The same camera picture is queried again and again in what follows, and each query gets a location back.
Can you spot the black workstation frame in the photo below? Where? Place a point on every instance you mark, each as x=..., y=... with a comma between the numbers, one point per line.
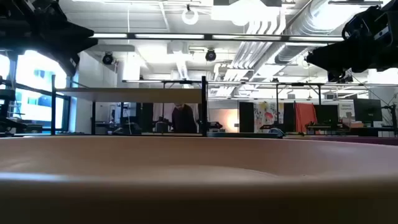
x=301, y=84

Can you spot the orange cloth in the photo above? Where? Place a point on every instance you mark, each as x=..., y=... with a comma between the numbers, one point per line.
x=304, y=116

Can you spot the pink plate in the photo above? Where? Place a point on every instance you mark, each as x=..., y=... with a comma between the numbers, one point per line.
x=199, y=161

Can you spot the silver ventilation duct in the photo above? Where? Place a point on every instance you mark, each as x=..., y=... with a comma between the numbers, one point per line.
x=308, y=28

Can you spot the white ceiling pipe bundle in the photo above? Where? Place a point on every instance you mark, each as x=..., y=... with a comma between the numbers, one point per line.
x=258, y=46

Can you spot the wooden shelf with black legs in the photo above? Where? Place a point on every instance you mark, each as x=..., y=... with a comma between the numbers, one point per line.
x=133, y=95

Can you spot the person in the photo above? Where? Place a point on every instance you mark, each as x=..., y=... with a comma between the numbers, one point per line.
x=184, y=119

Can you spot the colourful poster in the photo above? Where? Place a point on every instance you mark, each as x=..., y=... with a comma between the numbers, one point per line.
x=265, y=116

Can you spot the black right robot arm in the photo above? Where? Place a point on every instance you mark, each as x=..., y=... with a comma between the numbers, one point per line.
x=385, y=18

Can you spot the black panel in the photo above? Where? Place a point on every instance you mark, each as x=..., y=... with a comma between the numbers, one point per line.
x=246, y=117

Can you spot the blue round object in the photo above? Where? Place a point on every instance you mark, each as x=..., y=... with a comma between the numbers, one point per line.
x=277, y=132

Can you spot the white sign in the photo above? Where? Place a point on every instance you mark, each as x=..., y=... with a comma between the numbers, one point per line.
x=346, y=109

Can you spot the black computer monitor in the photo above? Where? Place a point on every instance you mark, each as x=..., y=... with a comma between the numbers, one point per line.
x=367, y=109
x=326, y=114

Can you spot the black ceiling spotlight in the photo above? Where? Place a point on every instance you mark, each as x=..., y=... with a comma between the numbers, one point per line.
x=108, y=58
x=210, y=55

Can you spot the black bar with white lights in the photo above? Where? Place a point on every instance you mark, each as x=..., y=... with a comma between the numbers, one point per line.
x=208, y=37

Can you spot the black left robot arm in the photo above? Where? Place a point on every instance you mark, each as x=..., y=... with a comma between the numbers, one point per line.
x=18, y=25

